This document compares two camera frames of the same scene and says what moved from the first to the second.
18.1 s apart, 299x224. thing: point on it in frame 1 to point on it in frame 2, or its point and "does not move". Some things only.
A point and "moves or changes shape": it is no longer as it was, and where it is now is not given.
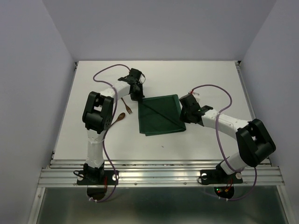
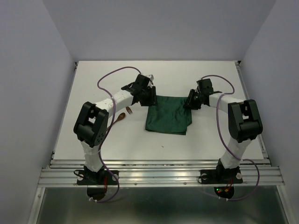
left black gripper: (140, 96) to (153, 100)
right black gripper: (185, 119) to (189, 104)
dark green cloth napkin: (160, 115) moves or changes shape
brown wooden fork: (128, 109) does not move
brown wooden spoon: (121, 116) does not move
